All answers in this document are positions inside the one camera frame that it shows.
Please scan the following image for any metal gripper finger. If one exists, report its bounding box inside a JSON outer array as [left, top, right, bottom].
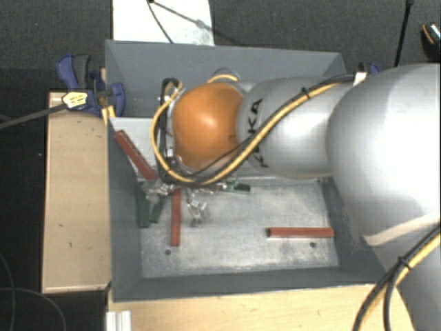
[[185, 188, 209, 228], [143, 179, 174, 201]]

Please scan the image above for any dark green flat block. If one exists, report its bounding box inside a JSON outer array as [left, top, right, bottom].
[[135, 180, 152, 229], [149, 194, 167, 225]]

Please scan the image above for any red-brown flat block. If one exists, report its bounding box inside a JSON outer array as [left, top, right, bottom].
[[265, 226, 336, 240], [113, 130, 159, 182], [169, 187, 183, 248]]

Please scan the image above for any grey metal bin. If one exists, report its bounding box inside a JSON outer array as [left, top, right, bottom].
[[104, 39, 387, 303]]

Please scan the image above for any pale wood board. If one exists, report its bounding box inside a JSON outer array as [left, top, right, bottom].
[[41, 91, 113, 294]]

